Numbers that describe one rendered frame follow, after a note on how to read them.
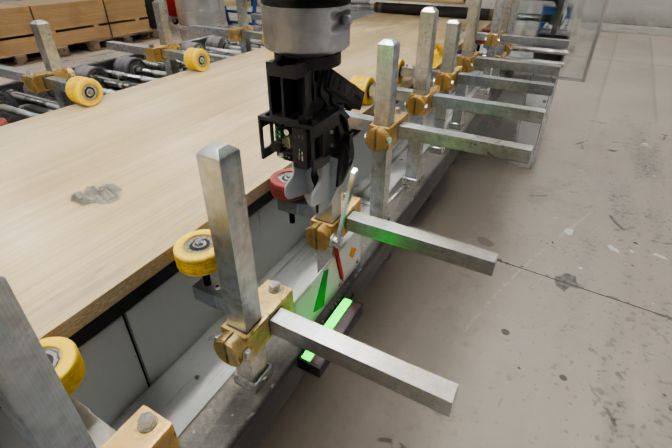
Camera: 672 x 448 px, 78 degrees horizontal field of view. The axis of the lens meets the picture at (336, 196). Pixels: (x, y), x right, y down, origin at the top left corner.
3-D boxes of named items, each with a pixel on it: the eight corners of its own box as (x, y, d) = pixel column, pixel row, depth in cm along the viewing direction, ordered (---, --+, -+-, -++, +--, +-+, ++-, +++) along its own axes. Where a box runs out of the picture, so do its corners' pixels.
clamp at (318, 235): (360, 218, 87) (361, 197, 84) (328, 254, 77) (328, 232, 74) (336, 211, 89) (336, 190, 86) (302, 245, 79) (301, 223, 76)
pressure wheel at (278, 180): (317, 217, 91) (316, 171, 85) (297, 237, 85) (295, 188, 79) (287, 208, 95) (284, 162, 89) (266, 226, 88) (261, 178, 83)
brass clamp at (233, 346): (297, 312, 70) (296, 289, 67) (245, 374, 59) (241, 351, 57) (267, 299, 72) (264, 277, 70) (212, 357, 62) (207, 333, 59)
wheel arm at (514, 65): (558, 74, 142) (561, 65, 141) (558, 76, 140) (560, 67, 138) (452, 61, 157) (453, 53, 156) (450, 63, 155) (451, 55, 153)
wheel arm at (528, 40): (568, 47, 180) (570, 38, 178) (567, 48, 177) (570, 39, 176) (452, 36, 201) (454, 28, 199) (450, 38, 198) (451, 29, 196)
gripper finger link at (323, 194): (299, 230, 53) (295, 164, 48) (323, 208, 57) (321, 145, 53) (320, 237, 52) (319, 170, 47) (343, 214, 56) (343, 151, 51)
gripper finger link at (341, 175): (314, 182, 54) (312, 117, 49) (321, 176, 55) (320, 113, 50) (346, 191, 52) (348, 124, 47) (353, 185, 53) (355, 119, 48)
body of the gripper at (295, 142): (259, 163, 48) (248, 56, 42) (300, 137, 55) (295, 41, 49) (316, 178, 45) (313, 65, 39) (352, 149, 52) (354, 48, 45)
